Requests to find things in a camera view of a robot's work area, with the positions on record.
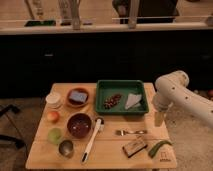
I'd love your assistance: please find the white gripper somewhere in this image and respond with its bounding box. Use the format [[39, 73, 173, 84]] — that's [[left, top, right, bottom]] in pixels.
[[152, 93, 172, 127]]

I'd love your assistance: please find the dark red grape bunch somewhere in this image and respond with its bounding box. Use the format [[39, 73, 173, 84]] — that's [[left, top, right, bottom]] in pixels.
[[103, 94, 122, 109]]

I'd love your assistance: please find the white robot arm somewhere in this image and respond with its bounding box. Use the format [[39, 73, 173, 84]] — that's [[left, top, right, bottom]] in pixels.
[[152, 70, 213, 129]]

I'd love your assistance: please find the purple bowl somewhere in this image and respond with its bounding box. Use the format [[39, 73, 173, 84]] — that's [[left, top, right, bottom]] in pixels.
[[67, 113, 92, 139]]

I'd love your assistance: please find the brown bowl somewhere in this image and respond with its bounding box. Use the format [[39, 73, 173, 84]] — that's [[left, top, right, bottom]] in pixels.
[[66, 87, 89, 108]]

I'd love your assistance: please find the white folded cloth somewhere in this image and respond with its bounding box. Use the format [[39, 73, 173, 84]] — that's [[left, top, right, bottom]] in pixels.
[[125, 93, 142, 110]]

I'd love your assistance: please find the green pepper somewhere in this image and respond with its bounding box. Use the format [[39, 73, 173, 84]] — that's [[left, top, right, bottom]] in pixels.
[[148, 140, 172, 158]]

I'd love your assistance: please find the wooden block with black base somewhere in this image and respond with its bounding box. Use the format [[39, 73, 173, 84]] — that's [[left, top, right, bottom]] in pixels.
[[122, 138, 148, 158]]

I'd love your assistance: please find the silver fork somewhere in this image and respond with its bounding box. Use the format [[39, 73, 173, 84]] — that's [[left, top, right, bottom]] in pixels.
[[115, 130, 148, 136]]

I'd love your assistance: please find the green plastic tray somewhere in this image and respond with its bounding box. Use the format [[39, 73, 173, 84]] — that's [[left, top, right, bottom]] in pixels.
[[95, 80, 149, 116]]

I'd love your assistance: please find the blue sponge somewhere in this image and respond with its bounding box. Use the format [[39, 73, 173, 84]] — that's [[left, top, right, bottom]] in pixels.
[[69, 91, 87, 103]]

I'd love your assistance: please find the wooden folding table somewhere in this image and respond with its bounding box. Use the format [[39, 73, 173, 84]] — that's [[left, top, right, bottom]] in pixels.
[[25, 82, 178, 170]]

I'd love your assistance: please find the small metal cup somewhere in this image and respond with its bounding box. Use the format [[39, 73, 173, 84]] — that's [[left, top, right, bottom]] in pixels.
[[59, 140, 74, 158]]

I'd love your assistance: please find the orange peach fruit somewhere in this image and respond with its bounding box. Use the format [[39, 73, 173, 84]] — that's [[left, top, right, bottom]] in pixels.
[[47, 111, 60, 123]]

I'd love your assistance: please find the green apple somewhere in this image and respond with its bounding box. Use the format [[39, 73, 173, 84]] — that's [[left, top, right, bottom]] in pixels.
[[47, 128, 62, 145]]

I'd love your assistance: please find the white round container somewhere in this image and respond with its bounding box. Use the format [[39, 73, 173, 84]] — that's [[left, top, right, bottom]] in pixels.
[[45, 92, 62, 109]]

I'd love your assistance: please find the black chair base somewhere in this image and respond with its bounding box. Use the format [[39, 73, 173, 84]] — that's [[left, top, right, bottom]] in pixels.
[[0, 104, 27, 149]]

